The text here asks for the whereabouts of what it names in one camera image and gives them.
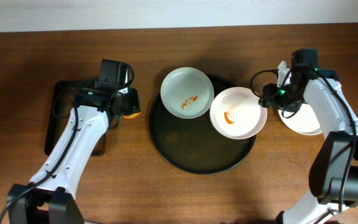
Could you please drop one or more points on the rectangular black tray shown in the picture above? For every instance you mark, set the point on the rectangular black tray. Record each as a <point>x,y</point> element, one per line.
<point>60,107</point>

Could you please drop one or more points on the white plate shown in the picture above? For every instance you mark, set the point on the white plate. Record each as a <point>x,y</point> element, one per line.
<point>236,114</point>
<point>187,92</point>
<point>303,122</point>

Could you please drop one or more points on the round black tray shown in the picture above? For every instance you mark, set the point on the round black tray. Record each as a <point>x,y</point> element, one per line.
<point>194,145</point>

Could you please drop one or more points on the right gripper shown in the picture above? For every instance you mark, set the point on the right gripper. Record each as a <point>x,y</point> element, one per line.
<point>266,97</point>

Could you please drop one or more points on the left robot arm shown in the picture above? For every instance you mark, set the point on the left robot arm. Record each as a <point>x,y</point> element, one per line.
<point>49,197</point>

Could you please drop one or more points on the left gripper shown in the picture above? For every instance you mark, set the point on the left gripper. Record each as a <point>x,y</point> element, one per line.
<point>134,101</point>

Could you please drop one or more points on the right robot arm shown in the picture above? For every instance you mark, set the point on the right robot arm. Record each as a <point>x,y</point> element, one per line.
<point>333,177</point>

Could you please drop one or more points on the green and orange sponge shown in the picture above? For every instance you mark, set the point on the green and orange sponge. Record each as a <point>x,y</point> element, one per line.
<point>131,115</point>

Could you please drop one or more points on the white plate front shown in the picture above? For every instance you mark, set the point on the white plate front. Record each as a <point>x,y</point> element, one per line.
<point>303,122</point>

